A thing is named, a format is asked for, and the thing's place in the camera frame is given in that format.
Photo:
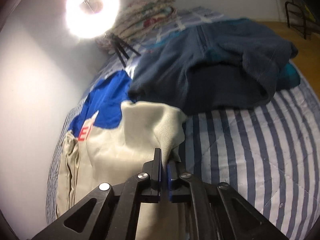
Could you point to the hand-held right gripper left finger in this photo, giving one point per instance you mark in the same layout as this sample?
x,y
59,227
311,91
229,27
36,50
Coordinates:
x,y
157,170

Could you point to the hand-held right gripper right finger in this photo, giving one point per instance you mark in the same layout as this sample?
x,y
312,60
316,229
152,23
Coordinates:
x,y
170,177

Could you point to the beige and blue work jacket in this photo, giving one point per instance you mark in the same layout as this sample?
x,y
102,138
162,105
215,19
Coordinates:
x,y
120,150

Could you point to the black clothes rack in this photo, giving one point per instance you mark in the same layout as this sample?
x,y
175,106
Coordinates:
x,y
288,17

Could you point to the blue white striped quilt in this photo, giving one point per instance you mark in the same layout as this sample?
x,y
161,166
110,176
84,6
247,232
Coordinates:
x,y
237,142

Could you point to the dark blue garment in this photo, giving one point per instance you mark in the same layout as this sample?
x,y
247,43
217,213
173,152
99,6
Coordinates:
x,y
175,67

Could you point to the folded floral quilt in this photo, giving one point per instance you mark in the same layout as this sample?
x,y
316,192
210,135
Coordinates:
x,y
142,17

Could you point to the teal cloth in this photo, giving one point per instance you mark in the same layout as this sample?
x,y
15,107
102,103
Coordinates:
x,y
290,76

